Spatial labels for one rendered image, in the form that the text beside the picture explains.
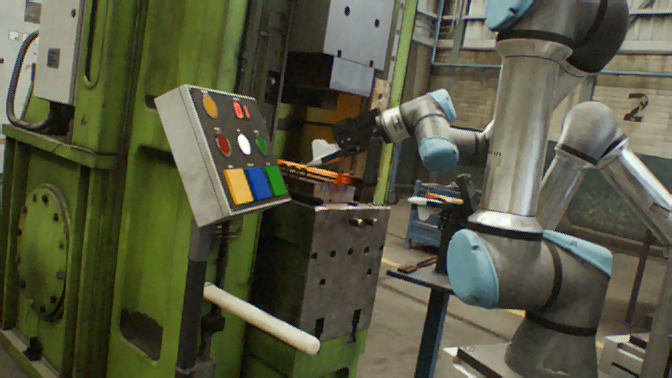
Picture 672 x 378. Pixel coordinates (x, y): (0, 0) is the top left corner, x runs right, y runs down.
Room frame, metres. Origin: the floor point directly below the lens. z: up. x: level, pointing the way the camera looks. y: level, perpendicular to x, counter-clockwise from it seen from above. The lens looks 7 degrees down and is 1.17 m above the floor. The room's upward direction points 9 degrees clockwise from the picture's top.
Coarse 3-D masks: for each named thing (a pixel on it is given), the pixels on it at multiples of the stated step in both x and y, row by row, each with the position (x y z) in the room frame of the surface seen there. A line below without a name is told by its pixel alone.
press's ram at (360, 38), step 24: (312, 0) 1.69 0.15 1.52; (336, 0) 1.65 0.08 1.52; (360, 0) 1.73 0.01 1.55; (384, 0) 1.82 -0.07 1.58; (312, 24) 1.68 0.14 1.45; (336, 24) 1.66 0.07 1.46; (360, 24) 1.75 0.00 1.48; (384, 24) 1.84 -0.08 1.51; (312, 48) 1.67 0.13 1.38; (336, 48) 1.68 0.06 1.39; (360, 48) 1.76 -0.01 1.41; (384, 48) 1.85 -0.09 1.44
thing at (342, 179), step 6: (282, 162) 1.93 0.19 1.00; (288, 162) 1.93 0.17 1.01; (306, 168) 1.85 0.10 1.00; (312, 168) 1.85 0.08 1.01; (330, 174) 1.78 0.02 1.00; (336, 174) 1.77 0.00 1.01; (342, 174) 1.75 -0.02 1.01; (348, 174) 1.77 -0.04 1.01; (336, 180) 1.75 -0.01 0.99; (342, 180) 1.75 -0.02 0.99; (348, 180) 1.74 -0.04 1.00; (354, 180) 1.73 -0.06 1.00; (360, 180) 1.71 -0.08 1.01; (354, 186) 1.71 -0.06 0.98; (360, 186) 1.71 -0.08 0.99
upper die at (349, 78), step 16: (288, 64) 1.80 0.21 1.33; (304, 64) 1.75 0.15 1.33; (320, 64) 1.71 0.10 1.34; (336, 64) 1.69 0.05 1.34; (352, 64) 1.74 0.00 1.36; (288, 80) 1.79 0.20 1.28; (304, 80) 1.75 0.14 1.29; (320, 80) 1.70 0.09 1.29; (336, 80) 1.69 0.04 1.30; (352, 80) 1.75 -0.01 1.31; (368, 80) 1.81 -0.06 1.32; (368, 96) 1.82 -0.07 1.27
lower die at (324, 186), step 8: (296, 176) 1.77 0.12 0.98; (304, 176) 1.77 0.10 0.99; (312, 176) 1.76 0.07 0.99; (320, 176) 1.79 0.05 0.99; (328, 176) 1.77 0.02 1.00; (288, 184) 1.75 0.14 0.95; (296, 184) 1.72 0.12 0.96; (304, 184) 1.70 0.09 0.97; (312, 184) 1.68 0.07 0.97; (320, 184) 1.70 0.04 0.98; (328, 184) 1.72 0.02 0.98; (336, 184) 1.75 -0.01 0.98; (304, 192) 1.70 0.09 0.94; (312, 192) 1.68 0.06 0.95; (320, 192) 1.70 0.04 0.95; (328, 192) 1.73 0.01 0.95; (336, 192) 1.76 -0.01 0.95; (344, 192) 1.79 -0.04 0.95; (352, 192) 1.82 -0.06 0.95; (328, 200) 1.73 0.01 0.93; (336, 200) 1.76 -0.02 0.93; (344, 200) 1.79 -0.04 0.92
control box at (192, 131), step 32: (160, 96) 1.12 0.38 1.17; (192, 96) 1.11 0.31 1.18; (224, 96) 1.25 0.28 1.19; (192, 128) 1.09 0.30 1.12; (224, 128) 1.19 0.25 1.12; (256, 128) 1.36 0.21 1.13; (192, 160) 1.09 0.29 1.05; (224, 160) 1.13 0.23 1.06; (256, 160) 1.28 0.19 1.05; (192, 192) 1.09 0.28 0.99; (224, 192) 1.08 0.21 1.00
